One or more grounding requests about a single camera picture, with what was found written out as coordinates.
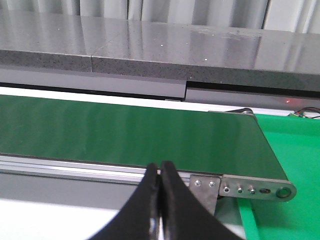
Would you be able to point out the green plastic bin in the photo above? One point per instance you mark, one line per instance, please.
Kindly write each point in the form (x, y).
(296, 143)

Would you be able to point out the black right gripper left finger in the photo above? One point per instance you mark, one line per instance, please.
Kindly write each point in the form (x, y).
(139, 218)

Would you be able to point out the green conveyor belt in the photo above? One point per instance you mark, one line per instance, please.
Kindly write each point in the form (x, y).
(214, 142)

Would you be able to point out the aluminium conveyor frame rail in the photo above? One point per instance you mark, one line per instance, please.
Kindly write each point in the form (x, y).
(71, 170)

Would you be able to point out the white curtain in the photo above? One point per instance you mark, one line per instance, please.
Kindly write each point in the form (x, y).
(297, 16)

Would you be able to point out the grey cabinet panels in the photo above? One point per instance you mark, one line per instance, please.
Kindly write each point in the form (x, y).
(145, 87)

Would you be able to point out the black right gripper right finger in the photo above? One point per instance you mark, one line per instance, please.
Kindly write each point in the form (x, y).
(183, 216)

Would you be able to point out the grey stone countertop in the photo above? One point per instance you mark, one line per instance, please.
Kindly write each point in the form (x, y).
(222, 55)

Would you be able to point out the metal conveyor end bracket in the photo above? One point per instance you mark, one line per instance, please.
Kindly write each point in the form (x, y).
(207, 189)

